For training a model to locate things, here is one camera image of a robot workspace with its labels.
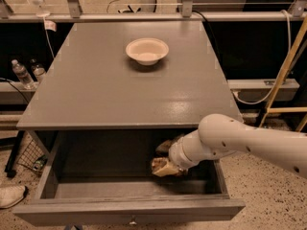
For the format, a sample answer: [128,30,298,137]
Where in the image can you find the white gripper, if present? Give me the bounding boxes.
[152,131,205,177]

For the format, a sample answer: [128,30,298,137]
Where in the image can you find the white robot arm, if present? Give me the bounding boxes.
[152,114,307,178]

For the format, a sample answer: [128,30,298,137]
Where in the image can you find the metal drawer knob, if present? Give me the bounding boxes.
[129,218,137,226]

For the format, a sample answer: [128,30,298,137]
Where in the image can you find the open grey top drawer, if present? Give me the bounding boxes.
[14,129,245,226]

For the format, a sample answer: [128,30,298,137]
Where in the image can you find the green can in basket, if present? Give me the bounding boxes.
[33,156,47,172]

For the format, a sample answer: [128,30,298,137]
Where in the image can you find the grey wooden cabinet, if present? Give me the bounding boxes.
[16,20,245,160]

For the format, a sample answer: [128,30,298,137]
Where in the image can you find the white paper bowl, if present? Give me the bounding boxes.
[126,38,169,66]

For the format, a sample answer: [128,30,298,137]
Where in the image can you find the clear water bottle right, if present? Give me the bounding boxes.
[30,58,46,82]

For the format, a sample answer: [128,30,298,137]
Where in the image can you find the clear water bottle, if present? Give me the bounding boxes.
[30,58,46,82]
[12,59,35,90]

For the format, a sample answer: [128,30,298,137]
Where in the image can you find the white sneaker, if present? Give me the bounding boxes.
[0,185,27,209]

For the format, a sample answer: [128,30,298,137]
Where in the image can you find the clear water bottle left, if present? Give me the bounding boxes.
[12,59,35,90]

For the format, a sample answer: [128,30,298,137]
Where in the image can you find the white webcam on stand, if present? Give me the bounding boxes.
[30,0,50,18]

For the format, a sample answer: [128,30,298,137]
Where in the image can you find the black wire basket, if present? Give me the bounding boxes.
[17,140,47,174]

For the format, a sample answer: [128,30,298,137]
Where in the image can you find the black cable left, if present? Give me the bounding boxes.
[0,77,31,104]

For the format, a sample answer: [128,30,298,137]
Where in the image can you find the white cable right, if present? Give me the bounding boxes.
[232,9,294,106]

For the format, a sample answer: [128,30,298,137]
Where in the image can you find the aluminium frame rail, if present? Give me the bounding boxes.
[0,11,307,24]

